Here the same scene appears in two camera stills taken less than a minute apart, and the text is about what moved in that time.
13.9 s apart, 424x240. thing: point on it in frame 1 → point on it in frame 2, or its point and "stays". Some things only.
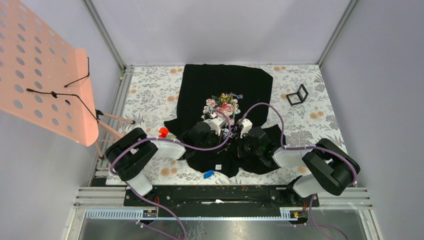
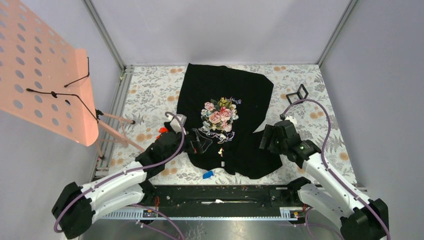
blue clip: x=208 y=173 stays
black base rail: x=220 y=198 stays
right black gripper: x=241 y=151 → x=269 y=131
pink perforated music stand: x=44 y=80 stays
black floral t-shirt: x=221 y=109 stays
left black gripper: x=220 y=139 → x=203 y=142
